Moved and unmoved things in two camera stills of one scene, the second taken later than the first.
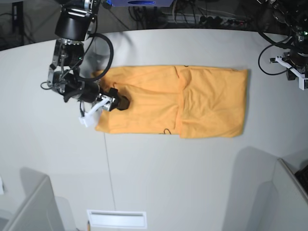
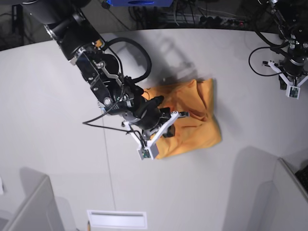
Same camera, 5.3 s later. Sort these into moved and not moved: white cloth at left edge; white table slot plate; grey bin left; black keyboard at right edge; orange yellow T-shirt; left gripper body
Moved: orange yellow T-shirt; left gripper body
Not moved: black keyboard at right edge; white table slot plate; white cloth at left edge; grey bin left
